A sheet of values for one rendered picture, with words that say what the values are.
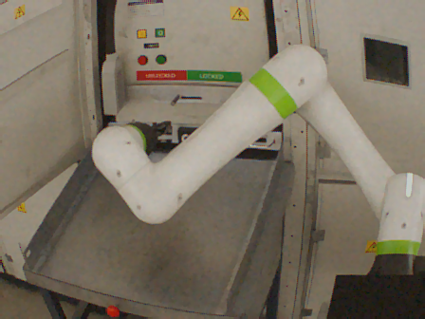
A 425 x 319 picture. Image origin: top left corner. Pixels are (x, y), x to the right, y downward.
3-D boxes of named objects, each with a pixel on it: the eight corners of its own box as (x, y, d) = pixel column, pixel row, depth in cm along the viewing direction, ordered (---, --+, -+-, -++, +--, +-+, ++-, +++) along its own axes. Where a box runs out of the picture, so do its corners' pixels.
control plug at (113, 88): (117, 115, 185) (114, 64, 176) (103, 115, 186) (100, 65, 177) (126, 103, 191) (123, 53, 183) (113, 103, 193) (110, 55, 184)
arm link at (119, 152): (105, 119, 131) (77, 153, 134) (142, 165, 130) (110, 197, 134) (129, 110, 144) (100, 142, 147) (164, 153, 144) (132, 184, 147)
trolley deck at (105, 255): (241, 330, 133) (241, 316, 130) (27, 282, 148) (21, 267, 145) (293, 180, 189) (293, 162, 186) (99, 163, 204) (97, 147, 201)
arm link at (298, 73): (339, 83, 141) (305, 48, 145) (334, 61, 129) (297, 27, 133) (287, 130, 141) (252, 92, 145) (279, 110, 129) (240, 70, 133)
